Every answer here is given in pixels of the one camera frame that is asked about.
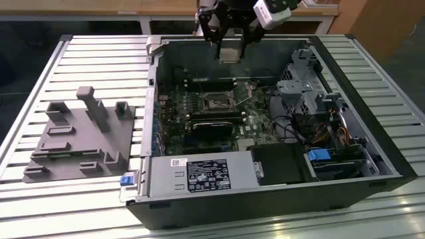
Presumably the blue disk carrier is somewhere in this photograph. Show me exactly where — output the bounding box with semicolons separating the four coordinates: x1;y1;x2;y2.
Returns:
306;148;331;163

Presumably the silver chipset heatsink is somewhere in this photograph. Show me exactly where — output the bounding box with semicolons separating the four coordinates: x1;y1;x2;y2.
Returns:
237;138;255;150

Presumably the green RAM stick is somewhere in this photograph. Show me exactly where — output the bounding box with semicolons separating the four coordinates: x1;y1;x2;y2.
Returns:
47;153;83;159

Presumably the metal wire locking lever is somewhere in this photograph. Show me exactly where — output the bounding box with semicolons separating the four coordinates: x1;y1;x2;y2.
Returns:
235;89;259;107

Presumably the black plastic shroud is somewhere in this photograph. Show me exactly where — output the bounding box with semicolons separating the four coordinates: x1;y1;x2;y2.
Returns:
250;146;306;186

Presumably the orange yellow wire bundle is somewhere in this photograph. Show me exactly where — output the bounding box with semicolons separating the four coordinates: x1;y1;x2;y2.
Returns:
312;123;351;146

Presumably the metal drive cage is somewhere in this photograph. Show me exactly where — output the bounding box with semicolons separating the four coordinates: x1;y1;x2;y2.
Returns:
277;48;336;116

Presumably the grey parts rack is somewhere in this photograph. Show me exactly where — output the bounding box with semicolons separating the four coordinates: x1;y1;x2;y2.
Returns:
19;86;137;184

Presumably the brown wooden cabinet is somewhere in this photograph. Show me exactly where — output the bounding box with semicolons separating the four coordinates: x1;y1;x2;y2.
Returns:
326;0;425;67

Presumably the metal socket cover frame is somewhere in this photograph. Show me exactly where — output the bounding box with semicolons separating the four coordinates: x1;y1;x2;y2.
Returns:
231;80;261;107

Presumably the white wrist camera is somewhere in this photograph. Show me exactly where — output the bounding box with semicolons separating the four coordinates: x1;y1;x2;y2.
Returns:
251;0;292;29

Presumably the silver CPU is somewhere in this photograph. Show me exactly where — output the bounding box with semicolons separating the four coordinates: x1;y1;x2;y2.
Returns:
219;48;242;64

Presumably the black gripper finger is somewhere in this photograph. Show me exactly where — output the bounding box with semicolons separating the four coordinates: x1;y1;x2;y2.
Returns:
231;9;265;60
198;7;230;60

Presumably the green motherboard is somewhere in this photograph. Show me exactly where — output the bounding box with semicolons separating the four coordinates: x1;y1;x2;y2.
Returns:
154;62;292;156

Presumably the black graphics card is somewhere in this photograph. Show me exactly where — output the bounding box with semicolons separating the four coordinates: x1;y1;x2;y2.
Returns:
191;121;234;137

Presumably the black open PC case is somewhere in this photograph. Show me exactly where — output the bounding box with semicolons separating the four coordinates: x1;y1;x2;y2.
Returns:
125;33;418;231

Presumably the grey power supply unit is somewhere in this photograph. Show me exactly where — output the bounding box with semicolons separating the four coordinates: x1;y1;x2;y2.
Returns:
141;155;263;200

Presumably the wooden workbench white frame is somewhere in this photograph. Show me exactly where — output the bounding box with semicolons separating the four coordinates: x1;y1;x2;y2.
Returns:
0;0;340;35

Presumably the metal CPU socket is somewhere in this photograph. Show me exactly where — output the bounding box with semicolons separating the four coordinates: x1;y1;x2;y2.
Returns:
202;92;238;112

